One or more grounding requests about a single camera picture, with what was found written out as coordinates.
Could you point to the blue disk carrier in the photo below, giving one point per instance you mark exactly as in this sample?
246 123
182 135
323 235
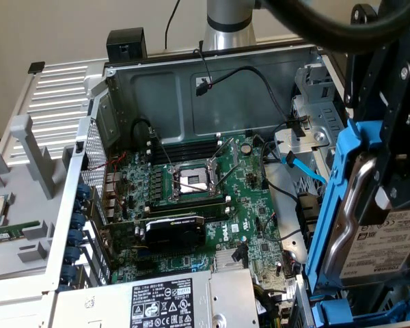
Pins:
335 309

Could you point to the black RAM slot pair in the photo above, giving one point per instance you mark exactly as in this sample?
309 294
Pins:
188 206
188 150

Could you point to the small black camera box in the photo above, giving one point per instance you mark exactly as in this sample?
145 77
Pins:
126 39

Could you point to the silver finned heat sink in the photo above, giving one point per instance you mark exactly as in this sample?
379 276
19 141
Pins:
223 259

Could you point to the blue slot latch row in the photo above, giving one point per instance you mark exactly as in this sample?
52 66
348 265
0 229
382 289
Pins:
77 220

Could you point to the grey parts rack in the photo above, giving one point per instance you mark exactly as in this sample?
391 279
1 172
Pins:
27 205

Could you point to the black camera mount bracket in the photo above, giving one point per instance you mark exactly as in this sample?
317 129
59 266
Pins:
362 13

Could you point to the grey power supply unit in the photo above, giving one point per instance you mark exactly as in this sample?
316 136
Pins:
225 294

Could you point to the blue drive caddy brackets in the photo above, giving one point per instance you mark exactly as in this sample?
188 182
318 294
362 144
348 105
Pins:
302 307

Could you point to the CPU socket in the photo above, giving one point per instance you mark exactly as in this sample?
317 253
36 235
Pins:
191 179

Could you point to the thin metal locking lever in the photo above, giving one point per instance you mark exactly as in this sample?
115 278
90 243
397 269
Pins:
162 148

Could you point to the open grey PC case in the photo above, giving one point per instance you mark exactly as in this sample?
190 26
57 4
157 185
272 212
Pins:
225 102

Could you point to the silver coin battery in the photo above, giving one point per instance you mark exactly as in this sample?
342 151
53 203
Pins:
247 148

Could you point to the metal socket cover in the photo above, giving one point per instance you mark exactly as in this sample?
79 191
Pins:
232 150

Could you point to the green Dell motherboard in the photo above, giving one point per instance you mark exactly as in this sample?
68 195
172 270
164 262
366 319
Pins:
246 205

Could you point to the grey metal drive cage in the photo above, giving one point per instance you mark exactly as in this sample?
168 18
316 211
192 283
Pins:
317 116

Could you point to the green RAM stick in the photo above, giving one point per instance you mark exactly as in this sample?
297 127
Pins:
7 233

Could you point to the hard disk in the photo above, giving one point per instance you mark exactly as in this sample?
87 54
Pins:
389 246

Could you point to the black graphics card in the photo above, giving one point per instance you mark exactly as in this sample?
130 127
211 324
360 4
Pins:
174 234

